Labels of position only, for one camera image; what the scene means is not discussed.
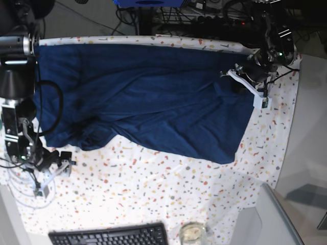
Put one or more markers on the clear glass jar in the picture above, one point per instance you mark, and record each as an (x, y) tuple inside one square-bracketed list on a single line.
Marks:
[(193, 233)]

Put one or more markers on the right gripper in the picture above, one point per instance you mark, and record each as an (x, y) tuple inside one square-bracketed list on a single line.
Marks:
[(43, 159)]

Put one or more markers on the black computer keyboard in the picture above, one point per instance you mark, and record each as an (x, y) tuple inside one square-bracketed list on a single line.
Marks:
[(154, 233)]

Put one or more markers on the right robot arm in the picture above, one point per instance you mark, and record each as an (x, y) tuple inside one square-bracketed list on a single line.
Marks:
[(20, 35)]

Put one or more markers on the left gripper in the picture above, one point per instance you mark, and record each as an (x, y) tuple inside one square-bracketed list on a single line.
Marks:
[(256, 73)]

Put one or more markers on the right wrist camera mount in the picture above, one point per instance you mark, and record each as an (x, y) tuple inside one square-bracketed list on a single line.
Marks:
[(41, 189)]

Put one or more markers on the blue box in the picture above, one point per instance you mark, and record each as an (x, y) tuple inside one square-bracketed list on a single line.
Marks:
[(151, 3)]

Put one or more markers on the terrazzo pattern table cloth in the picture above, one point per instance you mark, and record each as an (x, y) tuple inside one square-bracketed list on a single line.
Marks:
[(126, 184)]

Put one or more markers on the black wire rack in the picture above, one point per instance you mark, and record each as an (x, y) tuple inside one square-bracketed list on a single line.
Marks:
[(186, 15)]

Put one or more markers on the dark blue t-shirt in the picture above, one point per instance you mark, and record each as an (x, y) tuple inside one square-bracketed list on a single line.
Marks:
[(166, 99)]

